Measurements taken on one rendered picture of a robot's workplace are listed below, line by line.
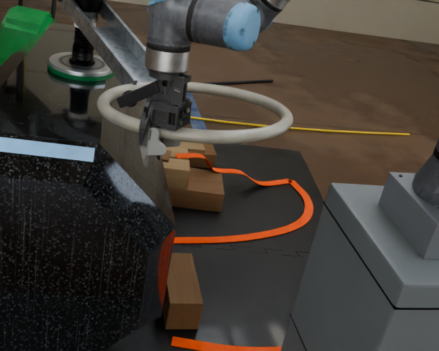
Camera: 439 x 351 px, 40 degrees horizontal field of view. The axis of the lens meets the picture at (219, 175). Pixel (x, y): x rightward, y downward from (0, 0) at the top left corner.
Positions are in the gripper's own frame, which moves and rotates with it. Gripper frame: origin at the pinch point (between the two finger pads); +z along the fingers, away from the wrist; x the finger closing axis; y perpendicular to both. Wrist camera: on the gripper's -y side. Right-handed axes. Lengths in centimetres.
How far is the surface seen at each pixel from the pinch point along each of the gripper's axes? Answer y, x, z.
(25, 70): -68, 41, 0
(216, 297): -6, 76, 82
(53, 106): -45, 25, 3
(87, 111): -36.1, 28.9, 3.5
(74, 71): -53, 47, -2
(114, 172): -17.5, 14.5, 13.0
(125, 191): -14.4, 15.5, 18.0
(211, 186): -37, 138, 66
